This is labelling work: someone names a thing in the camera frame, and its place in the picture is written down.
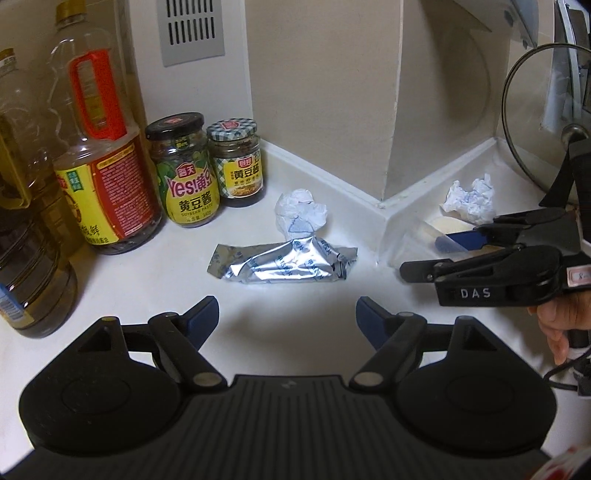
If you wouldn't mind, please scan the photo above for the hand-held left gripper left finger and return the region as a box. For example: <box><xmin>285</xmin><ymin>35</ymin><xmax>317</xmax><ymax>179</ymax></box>
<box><xmin>78</xmin><ymin>296</ymin><xmax>228</xmax><ymax>394</ymax></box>

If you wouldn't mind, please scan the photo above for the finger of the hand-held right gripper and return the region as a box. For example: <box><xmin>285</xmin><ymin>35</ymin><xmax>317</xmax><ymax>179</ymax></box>
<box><xmin>399</xmin><ymin>244</ymin><xmax>563</xmax><ymax>285</ymax></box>
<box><xmin>435</xmin><ymin>208</ymin><xmax>581</xmax><ymax>256</ymax></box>

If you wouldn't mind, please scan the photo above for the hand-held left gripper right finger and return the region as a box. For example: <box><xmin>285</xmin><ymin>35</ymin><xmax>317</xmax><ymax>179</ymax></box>
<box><xmin>349</xmin><ymin>298</ymin><xmax>503</xmax><ymax>394</ymax></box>

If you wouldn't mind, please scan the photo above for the silver foil wrapper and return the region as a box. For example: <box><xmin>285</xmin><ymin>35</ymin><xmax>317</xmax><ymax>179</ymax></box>
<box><xmin>212</xmin><ymin>235</ymin><xmax>359</xmax><ymax>285</ymax></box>

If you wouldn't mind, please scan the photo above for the person's right hand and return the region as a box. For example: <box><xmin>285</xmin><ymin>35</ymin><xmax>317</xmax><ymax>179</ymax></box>
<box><xmin>538</xmin><ymin>291</ymin><xmax>591</xmax><ymax>366</ymax></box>

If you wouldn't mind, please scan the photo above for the crumpled white paper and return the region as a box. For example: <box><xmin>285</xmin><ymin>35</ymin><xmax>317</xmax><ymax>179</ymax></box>
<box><xmin>440</xmin><ymin>173</ymin><xmax>498</xmax><ymax>225</ymax></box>
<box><xmin>274</xmin><ymin>188</ymin><xmax>329</xmax><ymax>239</ymax></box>

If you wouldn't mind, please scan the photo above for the black lid sauce jar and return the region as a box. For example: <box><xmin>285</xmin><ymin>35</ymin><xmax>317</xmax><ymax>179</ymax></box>
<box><xmin>144</xmin><ymin>112</ymin><xmax>221</xmax><ymax>228</ymax></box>

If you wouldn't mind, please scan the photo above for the glass pot lid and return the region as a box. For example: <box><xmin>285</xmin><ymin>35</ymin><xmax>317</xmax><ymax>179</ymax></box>
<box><xmin>501</xmin><ymin>41</ymin><xmax>591</xmax><ymax>209</ymax></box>

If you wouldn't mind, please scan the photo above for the checkered lid sauce jar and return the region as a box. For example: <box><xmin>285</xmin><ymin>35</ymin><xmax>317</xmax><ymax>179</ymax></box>
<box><xmin>206</xmin><ymin>117</ymin><xmax>267</xmax><ymax>209</ymax></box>

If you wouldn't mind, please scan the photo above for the red white printed clothing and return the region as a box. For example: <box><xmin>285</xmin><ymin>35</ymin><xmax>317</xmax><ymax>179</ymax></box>
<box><xmin>531</xmin><ymin>443</ymin><xmax>591</xmax><ymax>480</ymax></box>

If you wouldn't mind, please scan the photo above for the amber oil bottle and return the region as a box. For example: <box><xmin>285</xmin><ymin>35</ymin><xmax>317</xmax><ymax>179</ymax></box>
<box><xmin>0</xmin><ymin>48</ymin><xmax>80</xmax><ymax>341</ymax></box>

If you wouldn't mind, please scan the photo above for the blue label oil bottle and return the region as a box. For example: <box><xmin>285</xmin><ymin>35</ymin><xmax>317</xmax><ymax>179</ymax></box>
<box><xmin>0</xmin><ymin>281</ymin><xmax>25</xmax><ymax>326</ymax></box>

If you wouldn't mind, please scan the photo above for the metal dish rack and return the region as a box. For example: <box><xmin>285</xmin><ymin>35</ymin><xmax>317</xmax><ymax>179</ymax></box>
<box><xmin>551</xmin><ymin>0</ymin><xmax>591</xmax><ymax>136</ymax></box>

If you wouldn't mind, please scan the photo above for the range hood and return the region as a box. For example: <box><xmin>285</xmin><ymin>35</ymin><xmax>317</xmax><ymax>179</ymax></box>
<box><xmin>451</xmin><ymin>0</ymin><xmax>542</xmax><ymax>48</ymax></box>

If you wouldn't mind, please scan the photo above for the grey vent grille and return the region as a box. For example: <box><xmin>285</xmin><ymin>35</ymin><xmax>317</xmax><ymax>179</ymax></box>
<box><xmin>156</xmin><ymin>0</ymin><xmax>228</xmax><ymax>68</ymax></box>

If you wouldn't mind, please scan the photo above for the black cable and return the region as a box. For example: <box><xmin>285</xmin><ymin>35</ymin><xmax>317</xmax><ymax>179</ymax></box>
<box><xmin>544</xmin><ymin>345</ymin><xmax>591</xmax><ymax>397</ymax></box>

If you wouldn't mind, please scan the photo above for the orange handle oil bottle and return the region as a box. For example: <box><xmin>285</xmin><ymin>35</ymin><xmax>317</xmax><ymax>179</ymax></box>
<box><xmin>45</xmin><ymin>0</ymin><xmax>163</xmax><ymax>256</ymax></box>

